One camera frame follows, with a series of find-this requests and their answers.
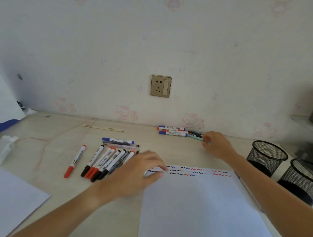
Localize person's right hand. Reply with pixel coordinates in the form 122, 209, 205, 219
201, 131, 239, 163

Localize person's left hand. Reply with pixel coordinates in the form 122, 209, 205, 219
95, 150, 169, 203

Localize mint green slim pen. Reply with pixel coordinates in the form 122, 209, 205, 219
187, 133, 211, 145

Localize pink slim pen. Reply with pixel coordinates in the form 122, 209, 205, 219
105, 144, 140, 149

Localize black gel pen clear grip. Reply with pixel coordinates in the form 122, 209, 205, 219
103, 141, 140, 148

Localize blue whiteboard marker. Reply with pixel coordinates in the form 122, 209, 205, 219
102, 137, 135, 145
234, 172, 265, 214

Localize black mesh cup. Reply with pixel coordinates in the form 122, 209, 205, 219
246, 140, 289, 178
277, 158, 313, 205

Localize pile of assorted pens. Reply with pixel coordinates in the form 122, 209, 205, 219
157, 125, 205, 138

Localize white paper sheet with squiggles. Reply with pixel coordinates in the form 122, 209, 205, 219
138, 165, 272, 237

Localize person's left forearm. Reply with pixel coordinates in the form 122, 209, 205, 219
12, 184, 106, 237

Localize person's right forearm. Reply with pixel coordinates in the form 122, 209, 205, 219
229, 154, 313, 237

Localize light wooden table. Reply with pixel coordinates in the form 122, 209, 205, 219
0, 112, 313, 237

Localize paper-wrapped chopsticks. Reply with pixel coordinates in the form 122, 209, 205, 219
81, 124, 124, 133

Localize clear acrylic rack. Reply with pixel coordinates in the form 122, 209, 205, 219
281, 115, 313, 157

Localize blank white paper sheet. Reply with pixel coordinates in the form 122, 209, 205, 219
0, 169, 51, 237

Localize crumpled white tissue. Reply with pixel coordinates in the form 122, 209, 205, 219
0, 135, 19, 165

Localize white plastic bag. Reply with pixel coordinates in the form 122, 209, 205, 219
0, 73, 26, 132

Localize thin pink cord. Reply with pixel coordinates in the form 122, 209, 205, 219
14, 117, 96, 171

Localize gold wall socket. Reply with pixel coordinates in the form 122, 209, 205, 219
150, 75, 172, 98

